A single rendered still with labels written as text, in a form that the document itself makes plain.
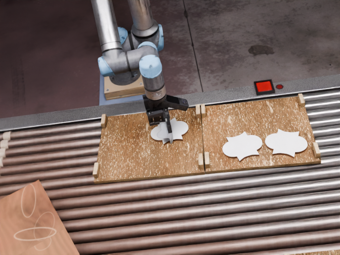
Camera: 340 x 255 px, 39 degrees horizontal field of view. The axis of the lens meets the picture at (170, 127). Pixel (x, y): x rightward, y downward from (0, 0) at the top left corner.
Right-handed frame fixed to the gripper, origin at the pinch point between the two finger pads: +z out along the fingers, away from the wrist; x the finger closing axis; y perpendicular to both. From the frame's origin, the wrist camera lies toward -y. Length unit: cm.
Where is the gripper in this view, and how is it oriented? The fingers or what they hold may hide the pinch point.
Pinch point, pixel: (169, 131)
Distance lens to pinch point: 189.0
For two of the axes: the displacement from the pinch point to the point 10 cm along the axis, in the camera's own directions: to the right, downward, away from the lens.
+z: 1.4, 7.1, 6.9
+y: -9.7, 2.5, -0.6
